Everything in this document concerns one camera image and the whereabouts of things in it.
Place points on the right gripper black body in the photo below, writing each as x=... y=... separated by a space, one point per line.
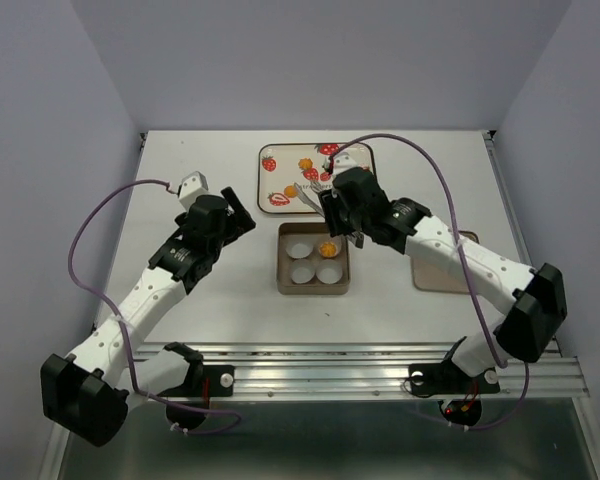
x=339 y=218

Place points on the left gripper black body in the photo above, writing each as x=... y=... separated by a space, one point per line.
x=237 y=224

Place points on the orange cookie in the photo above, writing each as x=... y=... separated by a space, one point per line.
x=328 y=249
x=290 y=191
x=305 y=163

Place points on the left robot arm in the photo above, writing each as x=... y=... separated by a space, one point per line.
x=91 y=390

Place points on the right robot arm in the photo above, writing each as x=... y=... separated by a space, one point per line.
x=531 y=301

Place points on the white paper cup back right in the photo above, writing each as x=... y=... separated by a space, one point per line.
x=339 y=244

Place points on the white paper cup front right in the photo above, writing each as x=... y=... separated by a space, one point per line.
x=329 y=271

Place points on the beige square cookie tin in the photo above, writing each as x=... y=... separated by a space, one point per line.
x=313 y=232

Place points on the white paper cup front left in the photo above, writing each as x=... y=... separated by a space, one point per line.
x=301 y=271

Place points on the strawberry print tray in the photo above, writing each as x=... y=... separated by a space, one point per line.
x=278 y=168

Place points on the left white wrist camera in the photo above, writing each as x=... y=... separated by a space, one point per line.
x=191 y=187

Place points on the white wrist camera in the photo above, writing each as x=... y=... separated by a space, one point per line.
x=191 y=187
x=341 y=162

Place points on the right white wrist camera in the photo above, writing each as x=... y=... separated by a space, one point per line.
x=341 y=162

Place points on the aluminium table edge rail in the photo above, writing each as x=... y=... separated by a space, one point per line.
x=515 y=225

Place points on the aluminium front frame rail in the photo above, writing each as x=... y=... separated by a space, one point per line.
x=370 y=372

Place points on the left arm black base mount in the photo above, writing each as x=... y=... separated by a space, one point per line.
x=201 y=384

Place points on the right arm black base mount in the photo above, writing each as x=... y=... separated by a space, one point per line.
x=459 y=395

